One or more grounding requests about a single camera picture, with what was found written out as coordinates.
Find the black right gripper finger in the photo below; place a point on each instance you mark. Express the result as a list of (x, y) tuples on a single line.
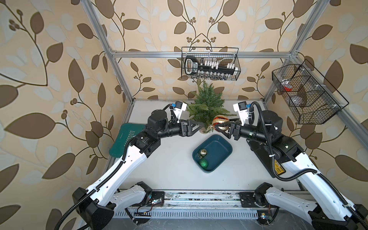
[(227, 120), (226, 130)]

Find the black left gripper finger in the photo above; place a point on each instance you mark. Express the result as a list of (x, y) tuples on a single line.
[(194, 125), (195, 130)]

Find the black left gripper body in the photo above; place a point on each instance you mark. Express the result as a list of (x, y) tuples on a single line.
[(182, 132)]

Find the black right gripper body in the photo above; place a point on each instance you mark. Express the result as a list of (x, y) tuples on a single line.
[(237, 132)]

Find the red gold striped ornament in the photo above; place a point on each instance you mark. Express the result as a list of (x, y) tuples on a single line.
[(220, 119)]

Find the small green christmas tree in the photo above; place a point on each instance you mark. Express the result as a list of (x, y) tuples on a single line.
[(208, 104)]

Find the shiny gold ball ornament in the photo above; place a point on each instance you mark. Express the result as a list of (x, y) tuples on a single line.
[(202, 153)]

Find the green glitter ball ornament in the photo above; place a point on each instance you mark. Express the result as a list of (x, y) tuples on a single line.
[(204, 163)]

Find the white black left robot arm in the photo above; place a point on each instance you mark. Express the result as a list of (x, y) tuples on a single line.
[(97, 204)]

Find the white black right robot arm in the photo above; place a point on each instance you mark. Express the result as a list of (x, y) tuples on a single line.
[(331, 210)]

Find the teal plastic tray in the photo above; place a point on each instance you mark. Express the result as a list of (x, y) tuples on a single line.
[(218, 150)]

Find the black flat box yellow label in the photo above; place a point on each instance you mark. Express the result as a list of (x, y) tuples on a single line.
[(260, 151)]

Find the green book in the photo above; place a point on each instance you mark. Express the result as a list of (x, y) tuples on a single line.
[(126, 132)]

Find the black socket tool set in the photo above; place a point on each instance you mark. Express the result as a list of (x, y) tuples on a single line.
[(195, 65)]

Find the red item in basket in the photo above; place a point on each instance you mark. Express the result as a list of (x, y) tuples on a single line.
[(287, 86)]

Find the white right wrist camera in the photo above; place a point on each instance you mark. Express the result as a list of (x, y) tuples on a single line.
[(242, 109)]

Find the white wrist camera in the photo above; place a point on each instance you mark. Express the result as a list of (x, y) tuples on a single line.
[(176, 110), (242, 109)]

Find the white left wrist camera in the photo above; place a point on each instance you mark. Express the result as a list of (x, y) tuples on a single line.
[(176, 110)]

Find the back black wire basket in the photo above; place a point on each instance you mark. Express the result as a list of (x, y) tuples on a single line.
[(213, 53)]

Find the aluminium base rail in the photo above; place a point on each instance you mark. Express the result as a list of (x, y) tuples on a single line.
[(209, 199)]

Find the side black wire basket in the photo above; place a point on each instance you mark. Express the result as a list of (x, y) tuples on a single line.
[(315, 99)]

